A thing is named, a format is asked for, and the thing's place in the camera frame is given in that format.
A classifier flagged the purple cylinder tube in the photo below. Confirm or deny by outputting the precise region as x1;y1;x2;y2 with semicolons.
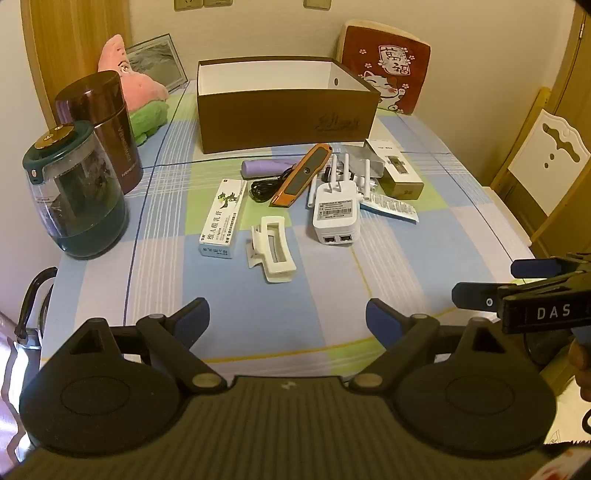
241;159;302;180

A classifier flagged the dark red thermos canister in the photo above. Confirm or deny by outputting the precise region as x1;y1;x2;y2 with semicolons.
55;70;143;196

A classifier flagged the white wifi router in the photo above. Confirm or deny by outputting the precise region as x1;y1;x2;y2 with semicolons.
307;154;384;247

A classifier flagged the red cat print cushion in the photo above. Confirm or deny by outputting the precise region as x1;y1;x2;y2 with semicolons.
335;19;433;116

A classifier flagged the gold product box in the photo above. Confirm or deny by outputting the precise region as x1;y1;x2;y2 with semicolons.
366;138;425;200

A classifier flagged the framed landscape picture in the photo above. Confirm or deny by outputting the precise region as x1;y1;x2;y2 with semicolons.
125;32;188;94

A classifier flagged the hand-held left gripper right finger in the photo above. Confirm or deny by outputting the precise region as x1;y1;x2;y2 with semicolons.
349;299;509;393

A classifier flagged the wooden door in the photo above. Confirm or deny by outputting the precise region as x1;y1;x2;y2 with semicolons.
20;0;135;134

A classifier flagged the black curved handle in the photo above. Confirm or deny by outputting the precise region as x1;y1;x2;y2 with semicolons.
13;267;59;343

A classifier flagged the silver foil packet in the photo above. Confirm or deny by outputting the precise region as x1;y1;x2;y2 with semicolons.
341;143;387;180

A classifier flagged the pink starfish plush toy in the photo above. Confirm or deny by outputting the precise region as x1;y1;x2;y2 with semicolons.
97;36;171;145

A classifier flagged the orange utility knife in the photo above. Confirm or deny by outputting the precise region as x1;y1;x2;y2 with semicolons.
269;144;334;208

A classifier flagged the white hair claw clip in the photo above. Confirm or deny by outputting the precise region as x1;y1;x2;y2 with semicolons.
245;215;297;284

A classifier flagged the white wooden chair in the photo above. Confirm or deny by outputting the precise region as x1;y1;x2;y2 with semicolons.
490;87;591;246

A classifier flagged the green glass kettle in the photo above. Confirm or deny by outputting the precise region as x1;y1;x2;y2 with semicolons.
21;120;130;258

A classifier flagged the white blister pill pack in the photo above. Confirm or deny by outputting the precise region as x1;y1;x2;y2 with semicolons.
359;191;420;224

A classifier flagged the white medicine box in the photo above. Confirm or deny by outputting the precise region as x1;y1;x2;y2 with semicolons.
198;178;248;260

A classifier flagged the brown cardboard box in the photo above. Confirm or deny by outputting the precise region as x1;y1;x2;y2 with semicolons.
197;56;382;156

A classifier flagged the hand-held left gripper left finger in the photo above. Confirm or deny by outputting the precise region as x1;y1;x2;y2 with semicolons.
69;298;227;394

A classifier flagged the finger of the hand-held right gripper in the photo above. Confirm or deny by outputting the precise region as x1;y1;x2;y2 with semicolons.
510;253;591;280
451;271;579;311

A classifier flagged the black cable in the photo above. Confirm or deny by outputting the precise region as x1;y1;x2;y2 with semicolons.
249;168;295;203

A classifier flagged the wooden door frame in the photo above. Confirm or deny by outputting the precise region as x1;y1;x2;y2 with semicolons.
549;6;591;121

